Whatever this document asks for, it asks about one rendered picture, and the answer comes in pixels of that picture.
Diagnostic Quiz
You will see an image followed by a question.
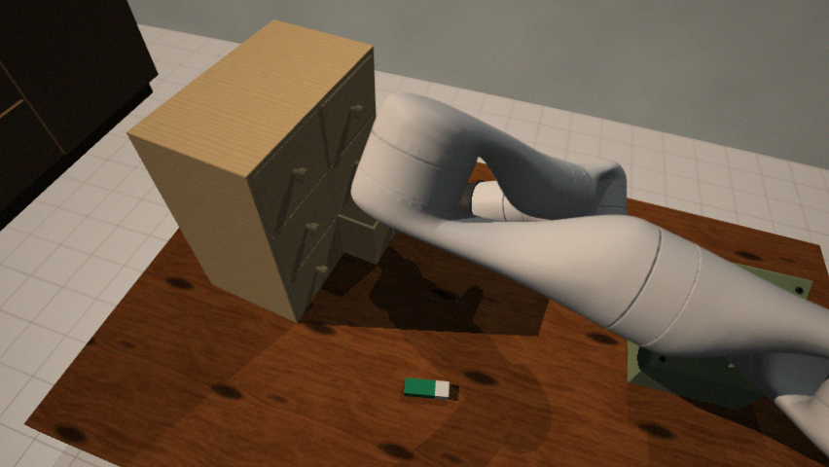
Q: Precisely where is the dark olive drawer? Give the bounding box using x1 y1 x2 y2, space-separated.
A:
271 171 335 281
250 109 327 234
338 197 396 265
330 117 374 212
287 220 341 317
321 56 375 163

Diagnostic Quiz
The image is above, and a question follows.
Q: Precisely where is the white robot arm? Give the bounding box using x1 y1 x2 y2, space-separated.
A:
351 92 829 458

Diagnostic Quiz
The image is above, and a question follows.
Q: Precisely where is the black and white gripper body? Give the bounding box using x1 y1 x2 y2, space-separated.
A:
457 180 506 221

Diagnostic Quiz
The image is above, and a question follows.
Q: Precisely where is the tan wooden chest of drawers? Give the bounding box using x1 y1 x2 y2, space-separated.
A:
126 19 377 323

